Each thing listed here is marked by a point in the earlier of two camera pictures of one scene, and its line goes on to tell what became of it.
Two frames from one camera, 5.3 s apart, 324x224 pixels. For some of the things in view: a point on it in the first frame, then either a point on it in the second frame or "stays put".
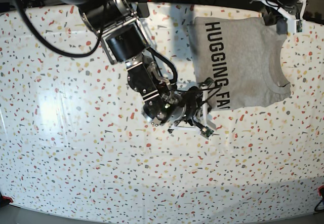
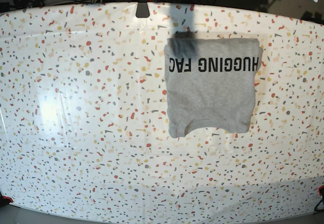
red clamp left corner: (4, 200) stays put
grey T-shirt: (244, 56) to (210, 84)
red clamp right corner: (320, 191) stays put
